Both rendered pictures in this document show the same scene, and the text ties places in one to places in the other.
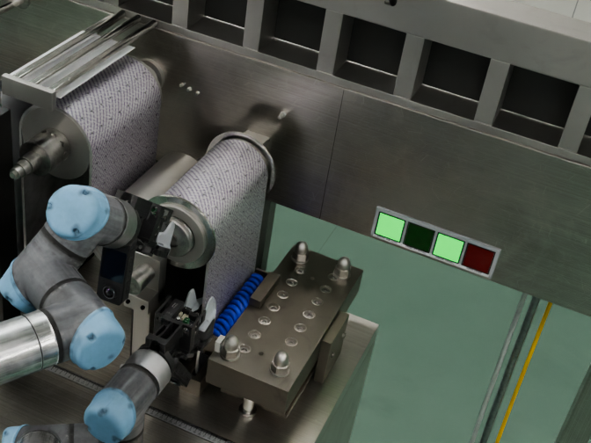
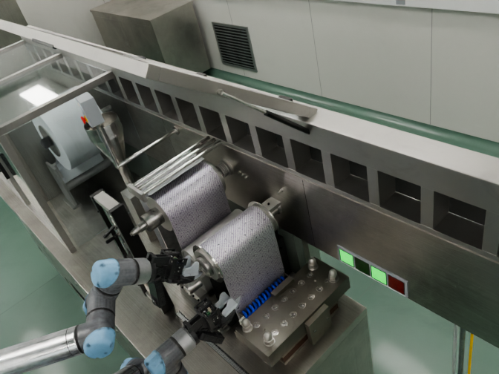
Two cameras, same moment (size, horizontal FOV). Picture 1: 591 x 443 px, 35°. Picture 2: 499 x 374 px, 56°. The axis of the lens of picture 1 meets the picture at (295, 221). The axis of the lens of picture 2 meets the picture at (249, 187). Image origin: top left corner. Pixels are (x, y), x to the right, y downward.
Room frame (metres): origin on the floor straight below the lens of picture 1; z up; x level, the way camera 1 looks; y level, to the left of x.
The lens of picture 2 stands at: (0.55, -0.64, 2.31)
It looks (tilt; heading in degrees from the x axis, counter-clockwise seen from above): 36 degrees down; 39
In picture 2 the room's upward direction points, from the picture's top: 16 degrees counter-clockwise
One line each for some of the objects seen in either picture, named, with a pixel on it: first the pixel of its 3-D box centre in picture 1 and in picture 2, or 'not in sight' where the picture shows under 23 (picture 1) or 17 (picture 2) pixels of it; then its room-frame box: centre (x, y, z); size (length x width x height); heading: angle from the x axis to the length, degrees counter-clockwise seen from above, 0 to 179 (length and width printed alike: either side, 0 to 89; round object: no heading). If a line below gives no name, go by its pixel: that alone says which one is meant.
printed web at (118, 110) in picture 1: (145, 214); (218, 244); (1.42, 0.29, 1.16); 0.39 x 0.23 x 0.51; 73
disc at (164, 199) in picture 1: (177, 232); (208, 263); (1.27, 0.20, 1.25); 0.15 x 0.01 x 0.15; 73
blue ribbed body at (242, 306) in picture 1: (237, 306); (265, 296); (1.36, 0.08, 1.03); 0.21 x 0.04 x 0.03; 163
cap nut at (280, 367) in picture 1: (280, 361); (268, 338); (1.20, -0.02, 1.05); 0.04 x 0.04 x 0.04
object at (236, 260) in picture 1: (232, 266); (256, 276); (1.37, 0.10, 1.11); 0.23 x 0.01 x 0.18; 163
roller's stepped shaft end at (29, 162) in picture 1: (23, 167); (137, 229); (1.26, 0.46, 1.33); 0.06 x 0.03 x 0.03; 163
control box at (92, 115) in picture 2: not in sight; (87, 110); (1.46, 0.72, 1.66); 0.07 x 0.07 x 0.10; 63
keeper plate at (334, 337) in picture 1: (332, 347); (319, 325); (1.35, -0.11, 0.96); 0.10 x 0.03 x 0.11; 163
